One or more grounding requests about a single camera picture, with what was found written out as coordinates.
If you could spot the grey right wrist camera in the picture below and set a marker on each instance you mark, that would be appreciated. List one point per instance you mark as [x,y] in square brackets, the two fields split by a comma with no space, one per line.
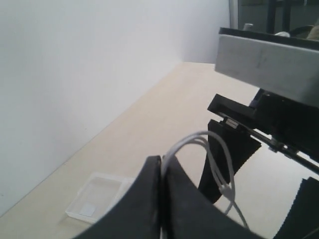
[285,66]

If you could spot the clear plastic storage case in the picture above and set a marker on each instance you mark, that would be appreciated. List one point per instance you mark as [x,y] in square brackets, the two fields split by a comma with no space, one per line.
[98,196]

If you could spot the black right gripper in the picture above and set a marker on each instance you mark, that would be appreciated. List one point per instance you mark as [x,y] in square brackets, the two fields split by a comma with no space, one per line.
[286,126]

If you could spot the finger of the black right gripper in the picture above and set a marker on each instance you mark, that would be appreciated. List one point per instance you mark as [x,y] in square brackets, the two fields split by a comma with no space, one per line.
[302,220]

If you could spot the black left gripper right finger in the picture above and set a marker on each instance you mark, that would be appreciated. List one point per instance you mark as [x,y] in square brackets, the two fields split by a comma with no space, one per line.
[187,214]

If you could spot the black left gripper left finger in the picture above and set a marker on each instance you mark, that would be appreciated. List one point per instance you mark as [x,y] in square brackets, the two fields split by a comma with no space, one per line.
[136,215]

